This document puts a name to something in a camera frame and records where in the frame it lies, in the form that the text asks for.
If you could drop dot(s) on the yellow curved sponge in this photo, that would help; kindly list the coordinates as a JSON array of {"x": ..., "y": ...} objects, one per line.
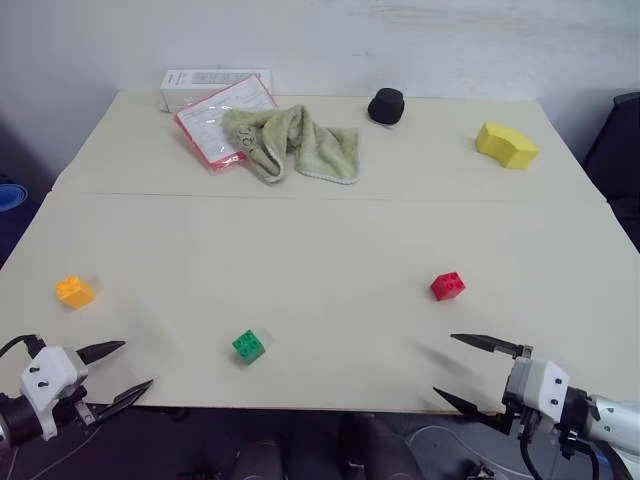
[{"x": 506, "y": 145}]

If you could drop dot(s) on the black chair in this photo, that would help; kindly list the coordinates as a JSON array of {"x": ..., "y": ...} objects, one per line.
[{"x": 617, "y": 165}]

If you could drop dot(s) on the green crumpled towel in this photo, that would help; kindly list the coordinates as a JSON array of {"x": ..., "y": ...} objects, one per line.
[{"x": 320, "y": 147}]

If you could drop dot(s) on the white cardboard box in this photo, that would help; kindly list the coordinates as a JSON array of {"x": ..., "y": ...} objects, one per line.
[{"x": 187, "y": 85}]

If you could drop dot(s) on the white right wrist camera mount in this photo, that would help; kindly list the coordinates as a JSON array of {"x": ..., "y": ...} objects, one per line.
[{"x": 542, "y": 387}]

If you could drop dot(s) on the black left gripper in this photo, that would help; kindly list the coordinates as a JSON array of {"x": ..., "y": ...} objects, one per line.
[{"x": 75, "y": 407}]

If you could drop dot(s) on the blue round object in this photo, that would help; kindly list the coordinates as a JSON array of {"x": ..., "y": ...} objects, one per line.
[{"x": 11, "y": 197}]

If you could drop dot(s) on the red-edged clear document sleeve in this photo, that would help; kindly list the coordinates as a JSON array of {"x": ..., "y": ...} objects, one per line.
[{"x": 205, "y": 125}]

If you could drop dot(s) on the black round cap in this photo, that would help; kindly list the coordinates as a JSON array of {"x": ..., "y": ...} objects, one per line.
[{"x": 385, "y": 106}]

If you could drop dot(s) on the orange toy brick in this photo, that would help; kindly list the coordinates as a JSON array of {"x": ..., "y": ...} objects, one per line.
[{"x": 76, "y": 292}]

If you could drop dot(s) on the dark rounded shape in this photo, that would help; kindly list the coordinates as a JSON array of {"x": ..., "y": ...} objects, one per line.
[{"x": 380, "y": 447}]

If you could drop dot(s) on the green toy brick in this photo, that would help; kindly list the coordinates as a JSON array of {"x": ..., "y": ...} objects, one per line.
[{"x": 248, "y": 346}]

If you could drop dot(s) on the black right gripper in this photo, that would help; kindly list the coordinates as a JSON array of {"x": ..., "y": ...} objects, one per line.
[{"x": 530, "y": 425}]

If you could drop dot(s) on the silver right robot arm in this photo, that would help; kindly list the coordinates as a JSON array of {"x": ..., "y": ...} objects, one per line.
[{"x": 612, "y": 417}]

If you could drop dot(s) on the red toy brick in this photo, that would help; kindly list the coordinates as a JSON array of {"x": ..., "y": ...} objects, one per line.
[{"x": 448, "y": 286}]

